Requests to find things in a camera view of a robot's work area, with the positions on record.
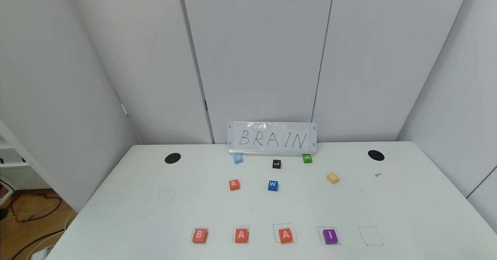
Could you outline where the white board reading BRAIN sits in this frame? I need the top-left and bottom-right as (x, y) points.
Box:
(227, 121), (318, 156)

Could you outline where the white power strip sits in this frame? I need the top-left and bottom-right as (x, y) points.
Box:
(31, 244), (55, 260)

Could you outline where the black floor cable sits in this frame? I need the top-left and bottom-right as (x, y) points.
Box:
(0, 175), (63, 222)

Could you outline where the white floor cable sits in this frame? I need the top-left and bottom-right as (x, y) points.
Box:
(11, 213), (75, 260)

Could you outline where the white metal shelf rack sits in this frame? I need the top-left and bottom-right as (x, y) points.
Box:
(0, 120), (80, 211)

